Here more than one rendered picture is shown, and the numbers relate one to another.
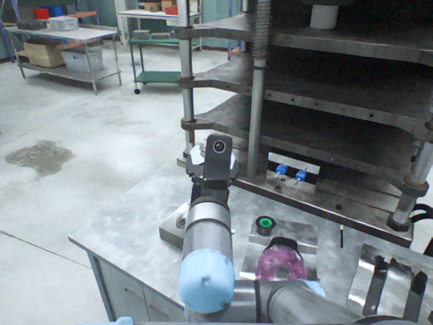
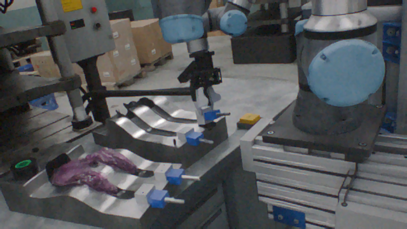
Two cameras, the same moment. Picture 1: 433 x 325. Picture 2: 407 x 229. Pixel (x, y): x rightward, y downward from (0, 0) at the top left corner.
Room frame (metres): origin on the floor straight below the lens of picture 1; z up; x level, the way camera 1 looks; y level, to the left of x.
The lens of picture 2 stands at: (0.17, 0.63, 1.39)
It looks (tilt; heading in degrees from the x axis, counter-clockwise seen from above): 22 degrees down; 281
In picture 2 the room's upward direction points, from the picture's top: 10 degrees counter-clockwise
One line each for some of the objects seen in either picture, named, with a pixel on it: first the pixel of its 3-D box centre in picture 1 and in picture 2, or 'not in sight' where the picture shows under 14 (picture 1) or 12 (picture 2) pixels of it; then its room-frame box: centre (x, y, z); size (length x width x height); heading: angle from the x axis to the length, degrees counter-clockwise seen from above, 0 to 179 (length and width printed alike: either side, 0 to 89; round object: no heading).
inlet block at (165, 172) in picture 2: not in sight; (179, 177); (0.43, -0.21, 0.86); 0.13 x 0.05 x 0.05; 166
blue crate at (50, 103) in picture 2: not in sight; (30, 105); (3.24, -3.39, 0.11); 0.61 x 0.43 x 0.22; 163
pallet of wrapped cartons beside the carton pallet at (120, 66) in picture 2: not in sight; (94, 55); (2.63, -4.39, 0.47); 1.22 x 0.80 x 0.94; 161
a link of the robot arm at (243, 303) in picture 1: (218, 305); (180, 7); (0.30, 0.00, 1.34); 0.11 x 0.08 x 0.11; 89
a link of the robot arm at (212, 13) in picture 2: not in sight; (224, 18); (0.27, -0.56, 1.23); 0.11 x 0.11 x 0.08; 15
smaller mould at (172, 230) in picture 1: (187, 225); not in sight; (1.00, 0.13, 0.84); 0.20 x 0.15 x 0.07; 148
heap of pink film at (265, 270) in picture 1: (281, 272); (90, 167); (0.70, -0.22, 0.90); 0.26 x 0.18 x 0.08; 166
